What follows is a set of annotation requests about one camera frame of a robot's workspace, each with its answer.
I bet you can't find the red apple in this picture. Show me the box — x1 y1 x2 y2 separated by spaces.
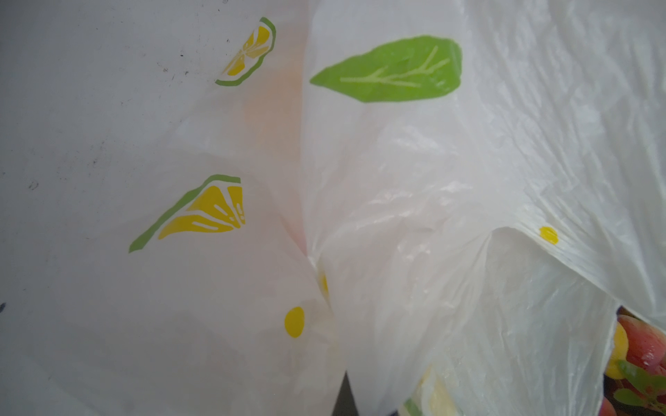
617 315 665 375

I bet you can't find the white plastic bag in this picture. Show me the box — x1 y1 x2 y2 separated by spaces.
25 1 665 415

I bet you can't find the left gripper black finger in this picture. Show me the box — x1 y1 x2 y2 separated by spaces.
331 374 359 416

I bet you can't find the black square tray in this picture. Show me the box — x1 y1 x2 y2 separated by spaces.
600 306 666 416

